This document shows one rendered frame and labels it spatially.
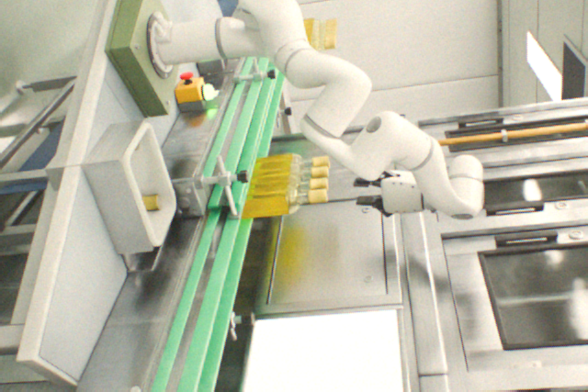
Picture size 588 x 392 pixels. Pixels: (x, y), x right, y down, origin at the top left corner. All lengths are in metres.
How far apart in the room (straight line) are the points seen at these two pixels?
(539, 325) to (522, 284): 0.13
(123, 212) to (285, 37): 0.48
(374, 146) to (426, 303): 0.39
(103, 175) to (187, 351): 0.37
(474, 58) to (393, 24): 1.05
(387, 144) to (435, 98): 6.73
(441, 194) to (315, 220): 0.48
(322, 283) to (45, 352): 0.67
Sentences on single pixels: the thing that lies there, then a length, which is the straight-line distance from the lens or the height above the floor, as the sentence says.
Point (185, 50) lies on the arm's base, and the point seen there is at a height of 0.89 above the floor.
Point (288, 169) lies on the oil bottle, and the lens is 1.65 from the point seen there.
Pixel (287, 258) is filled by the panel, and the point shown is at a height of 1.04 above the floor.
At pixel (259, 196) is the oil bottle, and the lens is 1.57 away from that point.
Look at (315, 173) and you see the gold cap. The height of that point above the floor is 1.13.
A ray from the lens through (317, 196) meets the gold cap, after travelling 1.55.
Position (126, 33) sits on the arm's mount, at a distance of 1.45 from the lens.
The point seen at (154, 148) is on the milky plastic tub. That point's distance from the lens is 1.38.
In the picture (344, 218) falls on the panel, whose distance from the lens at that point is 1.70.
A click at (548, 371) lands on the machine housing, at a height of 1.58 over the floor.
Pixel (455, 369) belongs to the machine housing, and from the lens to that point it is 1.32.
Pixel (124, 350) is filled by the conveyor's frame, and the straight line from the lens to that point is 1.22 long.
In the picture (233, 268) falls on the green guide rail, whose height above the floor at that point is 0.95.
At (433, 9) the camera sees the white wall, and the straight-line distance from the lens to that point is 7.55.
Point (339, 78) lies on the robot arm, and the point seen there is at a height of 1.25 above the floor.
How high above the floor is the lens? 1.34
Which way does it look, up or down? 9 degrees down
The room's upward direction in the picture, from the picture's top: 83 degrees clockwise
